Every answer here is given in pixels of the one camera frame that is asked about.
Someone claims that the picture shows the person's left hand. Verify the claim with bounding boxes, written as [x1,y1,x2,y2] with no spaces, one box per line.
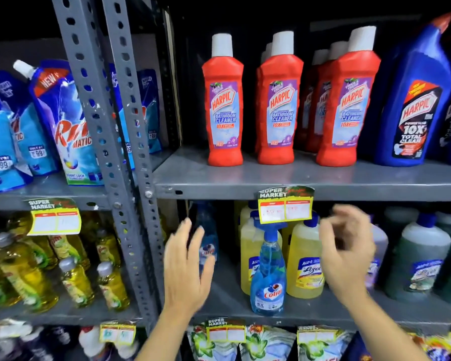
[163,218,216,316]

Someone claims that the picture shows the person's right hand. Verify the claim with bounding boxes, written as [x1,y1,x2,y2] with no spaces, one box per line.
[319,204,376,305]

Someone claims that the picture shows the person's left forearm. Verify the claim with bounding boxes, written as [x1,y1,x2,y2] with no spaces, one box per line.
[135,308,197,361]

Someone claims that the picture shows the person's right forearm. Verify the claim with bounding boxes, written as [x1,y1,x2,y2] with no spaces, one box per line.
[344,293,433,361]

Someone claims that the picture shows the blue glass cleaner spray bottle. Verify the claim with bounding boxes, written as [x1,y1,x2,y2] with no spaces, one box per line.
[195,202,219,269]
[250,220,288,317]

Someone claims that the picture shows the yellow floor cleaner bottle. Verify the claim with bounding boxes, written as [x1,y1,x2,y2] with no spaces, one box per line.
[240,211,283,296]
[286,212,326,300]
[238,201,259,237]

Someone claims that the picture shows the lavender floor cleaner bottle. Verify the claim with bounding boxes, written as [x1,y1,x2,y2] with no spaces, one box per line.
[364,216,389,291]

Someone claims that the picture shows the grey metal shelving rack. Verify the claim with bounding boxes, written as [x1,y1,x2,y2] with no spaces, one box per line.
[101,0,451,335]
[0,0,159,333]

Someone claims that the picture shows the white green detergent pouch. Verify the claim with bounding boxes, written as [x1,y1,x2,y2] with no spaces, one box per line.
[297,329,355,361]
[240,325,298,361]
[187,324,238,361]

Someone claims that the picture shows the dark blue pouch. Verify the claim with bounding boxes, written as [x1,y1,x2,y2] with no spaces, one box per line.
[340,332,373,361]

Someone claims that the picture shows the row of red cleaner bottles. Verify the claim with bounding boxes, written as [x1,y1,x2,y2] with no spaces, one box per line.
[202,26,382,167]

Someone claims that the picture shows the white bottle red cap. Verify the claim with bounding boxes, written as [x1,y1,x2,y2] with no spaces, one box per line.
[78,326,140,361]

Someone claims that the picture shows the blue detergent pouch with spout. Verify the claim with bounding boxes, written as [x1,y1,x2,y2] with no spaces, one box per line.
[13,59,105,187]

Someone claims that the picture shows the orange pouch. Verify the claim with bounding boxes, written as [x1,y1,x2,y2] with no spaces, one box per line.
[408,327,451,361]

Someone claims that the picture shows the group of yellow dishwash bottles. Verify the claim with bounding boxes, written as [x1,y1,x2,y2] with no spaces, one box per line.
[0,211,131,313]

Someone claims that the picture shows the dark purple bottle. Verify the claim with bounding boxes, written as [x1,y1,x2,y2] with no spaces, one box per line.
[0,320,79,361]

